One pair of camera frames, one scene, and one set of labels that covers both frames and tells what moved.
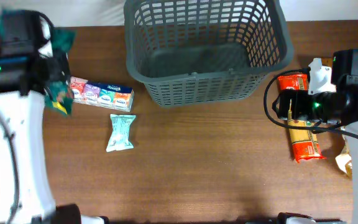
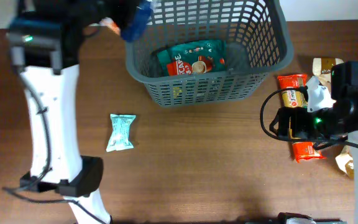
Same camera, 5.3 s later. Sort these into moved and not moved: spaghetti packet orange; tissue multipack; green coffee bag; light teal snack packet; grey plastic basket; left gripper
Moved: left gripper; tissue multipack; green coffee bag
Not moved: light teal snack packet; spaghetti packet orange; grey plastic basket
